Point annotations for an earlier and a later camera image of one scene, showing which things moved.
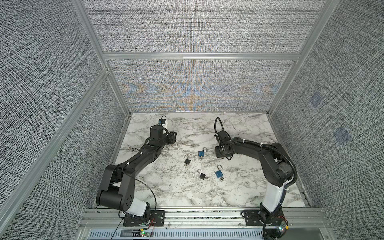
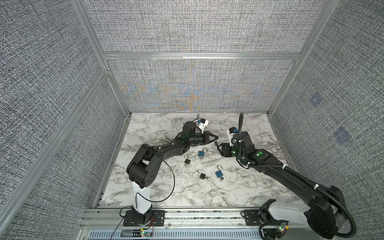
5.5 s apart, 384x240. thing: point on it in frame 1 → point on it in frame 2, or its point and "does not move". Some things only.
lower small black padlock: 202,176 does not move
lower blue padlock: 219,173 does not move
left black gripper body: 169,139 → 200,139
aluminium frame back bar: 201,56 does not move
